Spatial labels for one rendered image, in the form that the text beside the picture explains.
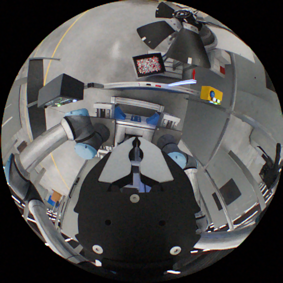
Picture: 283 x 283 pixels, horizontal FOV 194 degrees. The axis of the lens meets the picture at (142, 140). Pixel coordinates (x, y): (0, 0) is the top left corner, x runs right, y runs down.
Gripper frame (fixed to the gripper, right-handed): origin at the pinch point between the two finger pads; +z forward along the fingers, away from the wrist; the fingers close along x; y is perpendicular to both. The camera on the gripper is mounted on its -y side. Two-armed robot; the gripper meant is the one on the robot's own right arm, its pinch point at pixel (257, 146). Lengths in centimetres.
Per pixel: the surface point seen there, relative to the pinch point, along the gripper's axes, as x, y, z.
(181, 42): -31, -36, 31
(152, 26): -42, -56, 44
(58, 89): -84, -14, 23
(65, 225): -166, 128, -33
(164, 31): -35, -53, 43
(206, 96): -3.5, -12.0, 42.2
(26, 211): -625, 286, -190
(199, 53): -21.9, -32.6, 30.0
